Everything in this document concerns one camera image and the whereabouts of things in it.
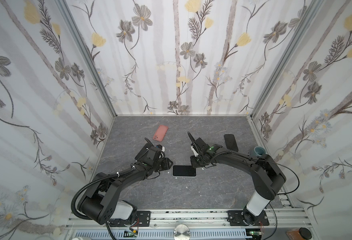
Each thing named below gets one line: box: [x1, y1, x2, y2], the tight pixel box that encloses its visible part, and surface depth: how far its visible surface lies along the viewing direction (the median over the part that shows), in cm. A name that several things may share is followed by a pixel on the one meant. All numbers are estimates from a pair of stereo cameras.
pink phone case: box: [152, 124, 169, 142], surface depth 113 cm
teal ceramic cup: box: [254, 146, 266, 157], surface depth 95 cm
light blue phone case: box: [172, 165, 197, 178], surface depth 91 cm
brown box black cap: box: [286, 227, 312, 240], surface depth 64 cm
